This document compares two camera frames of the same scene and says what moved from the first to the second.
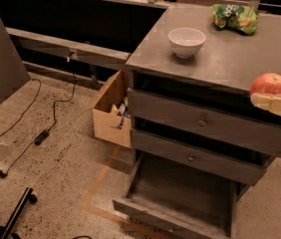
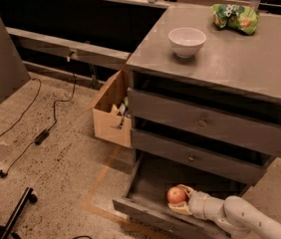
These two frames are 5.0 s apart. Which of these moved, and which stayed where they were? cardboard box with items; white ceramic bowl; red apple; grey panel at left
Moved: red apple
Stayed: cardboard box with items; white ceramic bowl; grey panel at left
